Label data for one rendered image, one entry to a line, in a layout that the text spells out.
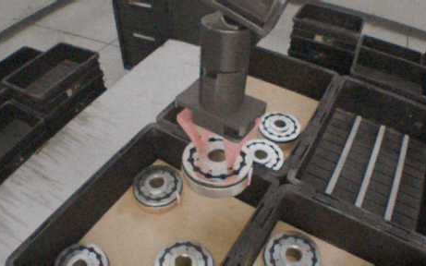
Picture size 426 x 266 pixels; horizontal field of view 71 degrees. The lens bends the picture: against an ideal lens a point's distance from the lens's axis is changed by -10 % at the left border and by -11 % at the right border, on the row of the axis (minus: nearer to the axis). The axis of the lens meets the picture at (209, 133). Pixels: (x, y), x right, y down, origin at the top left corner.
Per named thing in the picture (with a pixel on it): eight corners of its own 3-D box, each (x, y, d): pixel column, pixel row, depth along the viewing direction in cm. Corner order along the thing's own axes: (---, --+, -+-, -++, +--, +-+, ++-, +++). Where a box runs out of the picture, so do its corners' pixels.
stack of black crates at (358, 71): (400, 131, 179) (432, 67, 148) (396, 166, 160) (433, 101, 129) (337, 109, 193) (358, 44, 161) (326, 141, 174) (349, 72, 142)
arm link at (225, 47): (191, 14, 33) (243, 25, 31) (219, -2, 38) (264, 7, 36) (190, 72, 38) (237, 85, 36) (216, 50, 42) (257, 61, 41)
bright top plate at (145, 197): (159, 214, 62) (159, 213, 61) (122, 189, 66) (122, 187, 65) (191, 180, 67) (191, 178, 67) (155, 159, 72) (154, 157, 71)
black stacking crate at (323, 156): (407, 277, 56) (437, 250, 48) (274, 214, 67) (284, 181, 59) (431, 149, 79) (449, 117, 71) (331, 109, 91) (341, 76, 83)
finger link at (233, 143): (214, 139, 51) (219, 86, 45) (256, 158, 48) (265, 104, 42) (188, 163, 47) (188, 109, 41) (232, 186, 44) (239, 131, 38)
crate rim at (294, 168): (432, 256, 49) (440, 250, 47) (281, 187, 60) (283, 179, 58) (447, 123, 73) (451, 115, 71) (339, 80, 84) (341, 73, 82)
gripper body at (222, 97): (201, 88, 47) (204, 40, 42) (266, 114, 43) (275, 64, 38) (173, 109, 43) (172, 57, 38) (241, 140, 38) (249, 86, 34)
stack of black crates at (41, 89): (68, 167, 161) (38, 99, 129) (32, 147, 171) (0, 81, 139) (116, 120, 186) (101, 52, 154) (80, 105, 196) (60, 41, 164)
